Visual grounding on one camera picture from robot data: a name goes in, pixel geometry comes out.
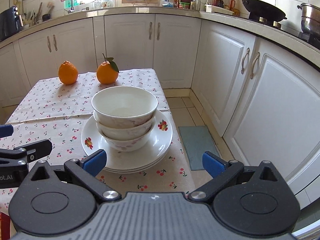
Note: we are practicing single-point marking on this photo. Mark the black wok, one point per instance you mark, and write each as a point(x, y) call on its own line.
point(265, 8)

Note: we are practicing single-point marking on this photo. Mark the gas stove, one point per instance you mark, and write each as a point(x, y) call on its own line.
point(287, 26)

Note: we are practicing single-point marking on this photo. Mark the red printed carton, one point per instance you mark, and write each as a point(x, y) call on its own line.
point(3, 226)

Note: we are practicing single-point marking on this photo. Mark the utensil holder with utensils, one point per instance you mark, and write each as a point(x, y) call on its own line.
point(33, 17)

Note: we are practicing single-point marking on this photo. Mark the dark blue air fryer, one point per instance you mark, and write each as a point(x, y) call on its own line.
point(8, 23)

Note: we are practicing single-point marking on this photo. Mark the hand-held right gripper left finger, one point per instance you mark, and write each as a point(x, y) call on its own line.
point(95, 162)

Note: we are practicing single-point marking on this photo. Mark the glass jar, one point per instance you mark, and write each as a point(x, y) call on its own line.
point(107, 3)

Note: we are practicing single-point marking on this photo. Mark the steel stock pot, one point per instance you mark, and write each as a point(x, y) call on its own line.
point(311, 17)

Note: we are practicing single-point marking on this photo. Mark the green dish soap bottle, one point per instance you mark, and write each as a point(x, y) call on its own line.
point(68, 2)

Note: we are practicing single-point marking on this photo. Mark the white plastic tray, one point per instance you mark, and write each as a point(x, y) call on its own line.
point(217, 9)

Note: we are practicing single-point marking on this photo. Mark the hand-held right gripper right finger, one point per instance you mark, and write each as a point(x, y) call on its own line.
point(213, 165)

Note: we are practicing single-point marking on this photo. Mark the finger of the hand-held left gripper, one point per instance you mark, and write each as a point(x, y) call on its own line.
point(6, 130)
point(37, 148)

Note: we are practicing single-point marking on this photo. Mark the orange with green leaf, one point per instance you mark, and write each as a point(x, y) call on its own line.
point(107, 73)

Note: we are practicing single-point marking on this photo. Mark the white floral bowl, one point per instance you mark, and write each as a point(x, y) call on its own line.
point(125, 143)
point(125, 102)
point(125, 131)

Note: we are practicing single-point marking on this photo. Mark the stained white plate fruit print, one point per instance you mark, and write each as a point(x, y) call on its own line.
point(130, 171)

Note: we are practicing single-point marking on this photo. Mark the teal floor mat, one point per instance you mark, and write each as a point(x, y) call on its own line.
point(197, 145)

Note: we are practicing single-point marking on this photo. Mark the clear glass bottle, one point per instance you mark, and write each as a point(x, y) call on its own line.
point(197, 3)

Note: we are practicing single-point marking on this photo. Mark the beige kitchen countertop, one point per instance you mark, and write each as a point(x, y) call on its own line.
point(150, 10)

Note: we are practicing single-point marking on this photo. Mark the cherry print tablecloth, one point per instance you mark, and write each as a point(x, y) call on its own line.
point(50, 100)

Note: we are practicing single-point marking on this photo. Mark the knobbed orange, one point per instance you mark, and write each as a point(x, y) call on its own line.
point(68, 73)

